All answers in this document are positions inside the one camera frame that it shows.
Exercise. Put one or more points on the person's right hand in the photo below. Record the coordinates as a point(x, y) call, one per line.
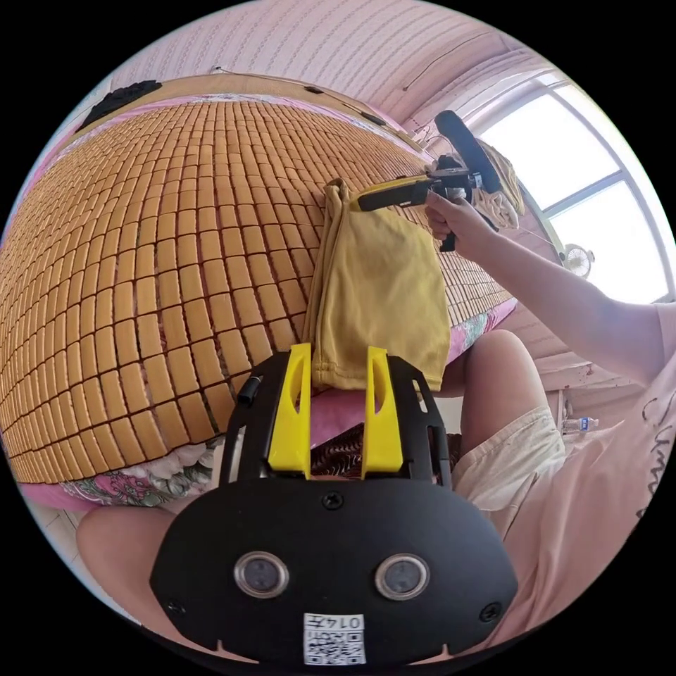
point(457, 224)

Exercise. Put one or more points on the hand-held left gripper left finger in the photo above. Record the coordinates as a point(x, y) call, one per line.
point(289, 422)

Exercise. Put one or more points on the person's body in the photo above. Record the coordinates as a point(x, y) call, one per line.
point(581, 502)

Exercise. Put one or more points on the clear plastic bottle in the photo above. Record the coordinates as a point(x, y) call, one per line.
point(580, 424)

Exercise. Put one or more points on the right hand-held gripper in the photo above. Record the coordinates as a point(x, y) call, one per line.
point(396, 198)

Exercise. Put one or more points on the person's right forearm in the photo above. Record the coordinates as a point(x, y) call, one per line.
point(560, 301)

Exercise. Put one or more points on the black garment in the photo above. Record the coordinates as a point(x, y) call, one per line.
point(119, 103)

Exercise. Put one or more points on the pile of clothes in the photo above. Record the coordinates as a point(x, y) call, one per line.
point(508, 177)

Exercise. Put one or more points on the white fan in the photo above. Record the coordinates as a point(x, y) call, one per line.
point(576, 260)

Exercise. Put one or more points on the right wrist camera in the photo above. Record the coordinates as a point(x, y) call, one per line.
point(467, 148)

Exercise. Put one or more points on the window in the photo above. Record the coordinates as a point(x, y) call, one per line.
point(554, 153)

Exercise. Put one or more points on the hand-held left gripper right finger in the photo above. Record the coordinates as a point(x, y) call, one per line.
point(384, 422)

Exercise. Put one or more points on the bed with woven mat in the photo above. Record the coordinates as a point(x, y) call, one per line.
point(158, 237)

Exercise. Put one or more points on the deep yellow short sleeve shirt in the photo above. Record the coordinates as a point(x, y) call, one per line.
point(385, 296)

